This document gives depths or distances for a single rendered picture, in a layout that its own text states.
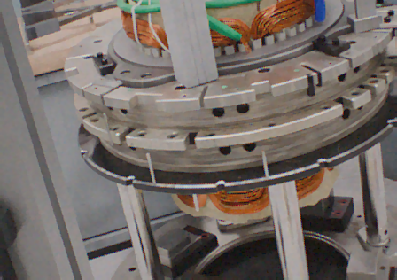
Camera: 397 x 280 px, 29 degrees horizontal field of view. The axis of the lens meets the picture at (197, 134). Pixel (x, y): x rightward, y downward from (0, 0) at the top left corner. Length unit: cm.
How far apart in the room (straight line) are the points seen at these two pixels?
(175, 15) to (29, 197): 38
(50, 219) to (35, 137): 3
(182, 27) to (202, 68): 4
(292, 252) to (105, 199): 36
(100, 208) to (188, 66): 42
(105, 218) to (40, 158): 75
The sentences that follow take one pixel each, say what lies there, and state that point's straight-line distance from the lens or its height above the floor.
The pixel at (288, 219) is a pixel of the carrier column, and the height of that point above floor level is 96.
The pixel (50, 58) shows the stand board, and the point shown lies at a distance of 91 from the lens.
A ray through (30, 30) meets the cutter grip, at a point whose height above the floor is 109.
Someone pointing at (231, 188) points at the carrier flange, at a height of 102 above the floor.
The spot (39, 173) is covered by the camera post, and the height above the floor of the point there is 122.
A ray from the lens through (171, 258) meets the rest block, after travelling 90.
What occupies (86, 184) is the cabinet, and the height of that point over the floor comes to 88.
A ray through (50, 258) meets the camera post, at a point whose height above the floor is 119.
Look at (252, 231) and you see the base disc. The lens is 97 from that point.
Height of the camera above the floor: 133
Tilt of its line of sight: 25 degrees down
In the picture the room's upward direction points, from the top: 12 degrees counter-clockwise
